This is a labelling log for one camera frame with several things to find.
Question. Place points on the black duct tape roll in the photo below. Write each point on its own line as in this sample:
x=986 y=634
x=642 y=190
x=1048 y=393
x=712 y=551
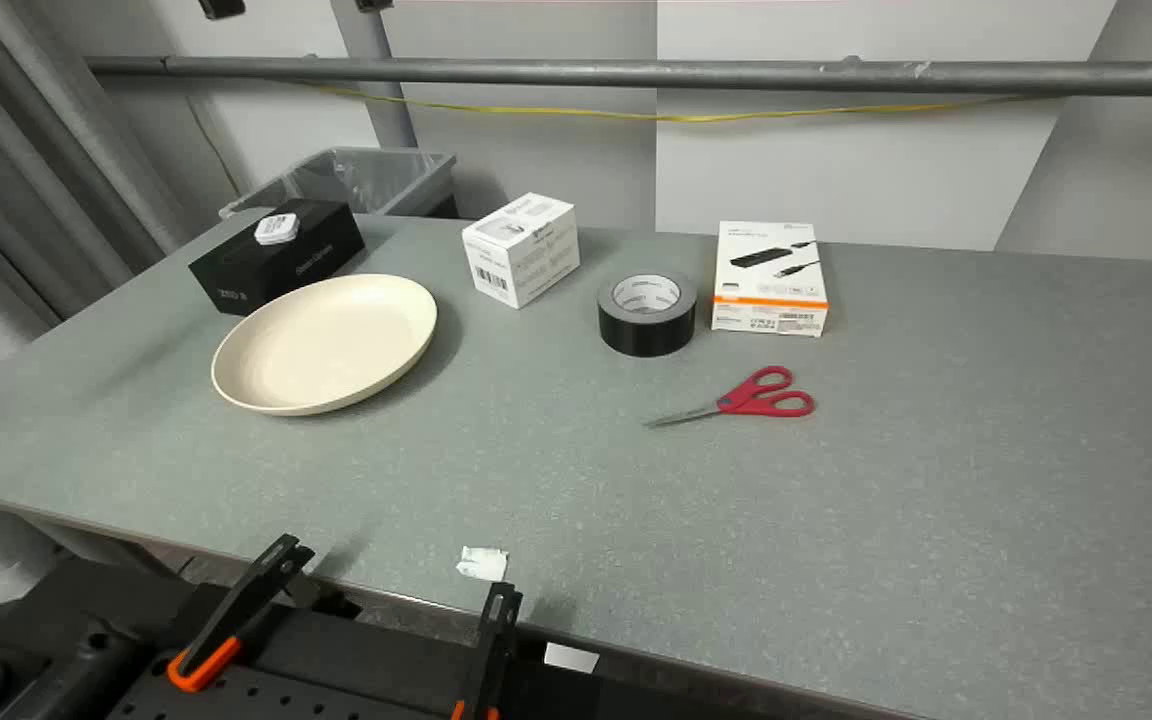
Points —
x=645 y=332

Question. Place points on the small white tape piece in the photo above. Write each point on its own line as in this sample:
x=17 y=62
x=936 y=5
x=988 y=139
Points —
x=480 y=563

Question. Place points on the cream white round plate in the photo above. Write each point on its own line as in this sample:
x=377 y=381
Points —
x=323 y=346

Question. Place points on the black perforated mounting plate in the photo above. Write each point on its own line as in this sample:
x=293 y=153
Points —
x=339 y=673

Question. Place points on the white box with barcode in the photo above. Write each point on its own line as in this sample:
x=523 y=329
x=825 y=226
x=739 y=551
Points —
x=523 y=249

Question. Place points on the white and orange box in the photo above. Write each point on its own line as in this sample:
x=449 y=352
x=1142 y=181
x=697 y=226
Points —
x=771 y=285

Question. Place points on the grey bin with plastic liner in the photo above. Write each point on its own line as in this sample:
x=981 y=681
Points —
x=367 y=177

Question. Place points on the black clamp with orange grip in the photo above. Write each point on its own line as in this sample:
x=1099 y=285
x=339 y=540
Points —
x=248 y=600
x=498 y=641

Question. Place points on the white label sticker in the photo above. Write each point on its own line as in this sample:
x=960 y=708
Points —
x=569 y=656

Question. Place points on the small white case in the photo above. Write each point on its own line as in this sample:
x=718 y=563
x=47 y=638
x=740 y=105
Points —
x=277 y=228

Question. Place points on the black cardboard box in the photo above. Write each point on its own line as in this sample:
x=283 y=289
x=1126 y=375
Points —
x=255 y=279

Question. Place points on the grey vertical pole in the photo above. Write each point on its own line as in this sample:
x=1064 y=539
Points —
x=377 y=80

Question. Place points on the grey curtain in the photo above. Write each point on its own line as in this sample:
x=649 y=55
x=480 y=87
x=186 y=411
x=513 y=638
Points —
x=1 y=200

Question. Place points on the grey metal rail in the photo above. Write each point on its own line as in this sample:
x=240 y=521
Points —
x=602 y=73

